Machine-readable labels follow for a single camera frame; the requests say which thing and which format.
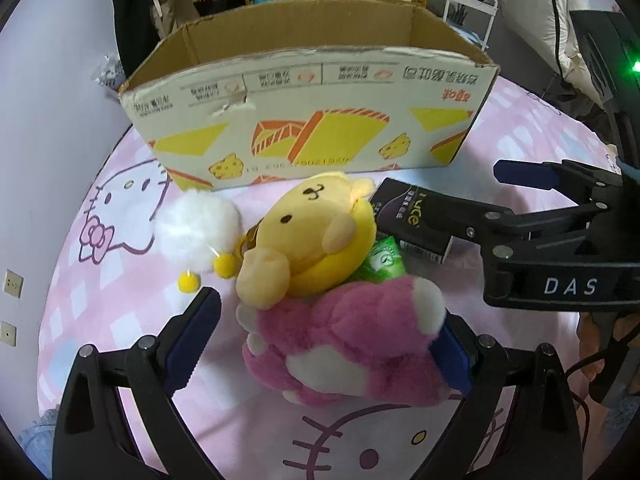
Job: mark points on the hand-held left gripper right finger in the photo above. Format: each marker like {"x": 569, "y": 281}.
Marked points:
{"x": 452, "y": 355}

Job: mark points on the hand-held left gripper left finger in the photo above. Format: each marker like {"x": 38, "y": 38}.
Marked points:
{"x": 192, "y": 342}

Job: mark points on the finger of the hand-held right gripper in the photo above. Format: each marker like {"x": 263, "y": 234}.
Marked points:
{"x": 480, "y": 222}
{"x": 525, "y": 174}

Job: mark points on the pink plush toy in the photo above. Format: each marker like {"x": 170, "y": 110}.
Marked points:
{"x": 360, "y": 325}

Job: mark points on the green tissue pack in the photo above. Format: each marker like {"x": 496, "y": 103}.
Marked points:
{"x": 382, "y": 260}

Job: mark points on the white fluffy pom-pom toy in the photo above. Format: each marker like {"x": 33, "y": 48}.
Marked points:
{"x": 195, "y": 230}

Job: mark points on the yellow bear plush toy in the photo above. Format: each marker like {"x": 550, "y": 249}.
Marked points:
{"x": 310, "y": 220}

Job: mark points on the printed cardboard box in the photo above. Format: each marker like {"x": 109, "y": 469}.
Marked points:
{"x": 300, "y": 100}

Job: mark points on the person's right hand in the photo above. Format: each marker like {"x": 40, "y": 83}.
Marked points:
{"x": 587, "y": 345}

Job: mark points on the black packet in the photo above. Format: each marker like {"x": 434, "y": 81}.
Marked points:
{"x": 400, "y": 205}

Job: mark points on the pink cat printed blanket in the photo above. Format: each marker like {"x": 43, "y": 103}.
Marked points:
{"x": 125, "y": 280}

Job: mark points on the cream folded mattress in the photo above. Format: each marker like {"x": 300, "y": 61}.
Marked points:
{"x": 525, "y": 5}

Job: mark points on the blue lace cloth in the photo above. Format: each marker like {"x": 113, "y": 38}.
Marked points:
{"x": 42, "y": 435}

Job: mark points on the white trolley cart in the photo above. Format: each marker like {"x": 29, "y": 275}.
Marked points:
{"x": 470, "y": 0}

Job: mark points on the clear plastic bag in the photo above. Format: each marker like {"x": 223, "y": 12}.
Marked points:
{"x": 107, "y": 74}

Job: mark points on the beige garment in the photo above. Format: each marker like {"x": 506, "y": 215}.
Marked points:
{"x": 175, "y": 5}

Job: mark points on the black coat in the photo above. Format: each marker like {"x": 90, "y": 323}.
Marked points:
{"x": 130, "y": 10}

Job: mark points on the white wall socket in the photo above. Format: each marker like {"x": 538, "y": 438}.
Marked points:
{"x": 13, "y": 284}
{"x": 7, "y": 333}

